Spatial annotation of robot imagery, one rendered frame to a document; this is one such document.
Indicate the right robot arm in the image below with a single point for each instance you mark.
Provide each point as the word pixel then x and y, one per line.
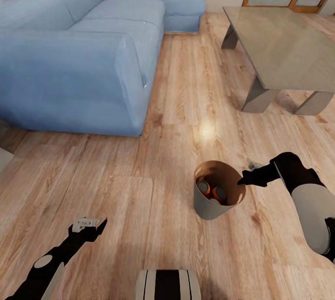
pixel 314 203

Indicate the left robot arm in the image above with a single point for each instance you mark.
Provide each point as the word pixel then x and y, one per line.
pixel 47 271

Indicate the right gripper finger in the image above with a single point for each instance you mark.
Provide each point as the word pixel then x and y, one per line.
pixel 242 181

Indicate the trash can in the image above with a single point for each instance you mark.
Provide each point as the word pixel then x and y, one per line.
pixel 217 174

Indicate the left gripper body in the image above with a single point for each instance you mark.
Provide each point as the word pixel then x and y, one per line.
pixel 78 239

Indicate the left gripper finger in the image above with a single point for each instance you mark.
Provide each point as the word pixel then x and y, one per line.
pixel 101 228

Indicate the sofa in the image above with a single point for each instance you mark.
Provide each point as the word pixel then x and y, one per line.
pixel 85 66

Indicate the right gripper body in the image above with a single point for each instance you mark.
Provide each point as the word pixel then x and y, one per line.
pixel 256 177

